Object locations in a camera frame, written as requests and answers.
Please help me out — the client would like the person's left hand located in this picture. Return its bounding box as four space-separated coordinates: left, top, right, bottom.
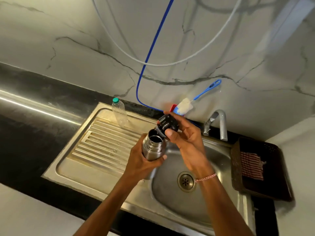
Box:
122 133 168 184

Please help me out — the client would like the person's right hand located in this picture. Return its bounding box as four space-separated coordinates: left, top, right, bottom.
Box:
163 110 217 182

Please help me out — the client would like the steel flask bottle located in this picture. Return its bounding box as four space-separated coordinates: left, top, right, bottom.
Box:
141 128 167 180

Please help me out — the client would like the black flask stopper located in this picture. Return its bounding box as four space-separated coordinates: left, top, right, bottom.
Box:
154 114 179 139

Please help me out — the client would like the blue white bottle brush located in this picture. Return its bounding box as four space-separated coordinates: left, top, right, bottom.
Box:
173 79 222 116

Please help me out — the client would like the clear plastic water bottle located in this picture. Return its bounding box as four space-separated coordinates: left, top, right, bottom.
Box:
111 97 129 128

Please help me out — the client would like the red checkered cloth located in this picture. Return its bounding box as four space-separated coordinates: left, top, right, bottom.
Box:
240 151 267 181

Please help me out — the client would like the person's left forearm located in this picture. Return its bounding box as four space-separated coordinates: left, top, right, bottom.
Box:
73 173 141 236

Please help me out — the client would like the metal sink drain strainer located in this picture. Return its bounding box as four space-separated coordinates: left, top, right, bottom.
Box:
177 171 197 193

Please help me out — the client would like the chrome sink faucet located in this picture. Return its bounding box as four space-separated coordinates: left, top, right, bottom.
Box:
202 109 229 142

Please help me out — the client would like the stainless steel sink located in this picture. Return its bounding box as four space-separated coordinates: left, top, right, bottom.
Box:
41 102 257 236

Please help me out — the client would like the dark woven tray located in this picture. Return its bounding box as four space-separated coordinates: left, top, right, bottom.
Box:
230 137 294 202

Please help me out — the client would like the red white thread bracelet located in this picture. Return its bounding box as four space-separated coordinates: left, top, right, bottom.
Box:
194 173 218 184

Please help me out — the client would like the white hose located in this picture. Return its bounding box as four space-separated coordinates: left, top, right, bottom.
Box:
91 0 244 67

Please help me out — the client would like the blue hose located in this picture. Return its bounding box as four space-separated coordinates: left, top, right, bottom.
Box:
136 0 205 129

